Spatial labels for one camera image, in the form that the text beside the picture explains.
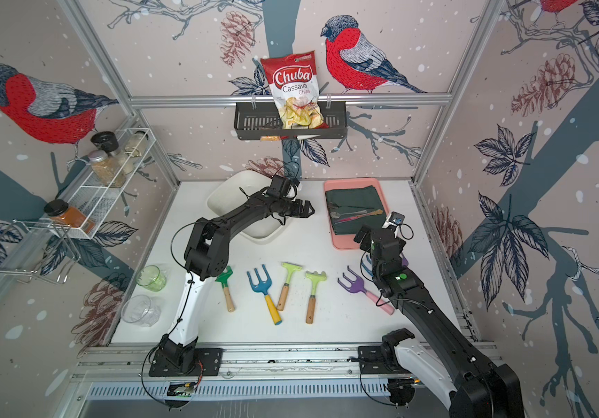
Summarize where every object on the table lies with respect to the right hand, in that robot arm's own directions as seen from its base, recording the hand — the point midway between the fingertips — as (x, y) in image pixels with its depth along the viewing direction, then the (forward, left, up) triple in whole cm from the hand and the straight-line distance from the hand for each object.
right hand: (374, 225), depth 81 cm
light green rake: (-10, +19, -19) cm, 29 cm away
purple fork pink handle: (-12, +4, -19) cm, 23 cm away
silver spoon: (+18, +11, -18) cm, 27 cm away
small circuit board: (-43, +55, -20) cm, 73 cm away
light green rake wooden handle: (-14, +29, -18) cm, 37 cm away
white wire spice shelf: (-1, +85, +13) cm, 86 cm away
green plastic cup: (-13, +77, -17) cm, 79 cm away
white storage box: (+30, +58, -15) cm, 67 cm away
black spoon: (+23, +11, -18) cm, 31 cm away
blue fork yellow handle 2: (-5, 0, -20) cm, 20 cm away
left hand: (+16, +21, -10) cm, 28 cm away
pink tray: (+6, +7, -20) cm, 22 cm away
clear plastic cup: (-23, +76, -18) cm, 81 cm away
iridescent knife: (+20, -7, -18) cm, 27 cm away
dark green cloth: (+28, -2, -18) cm, 34 cm away
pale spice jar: (+20, +80, +16) cm, 84 cm away
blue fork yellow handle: (-14, +36, -19) cm, 43 cm away
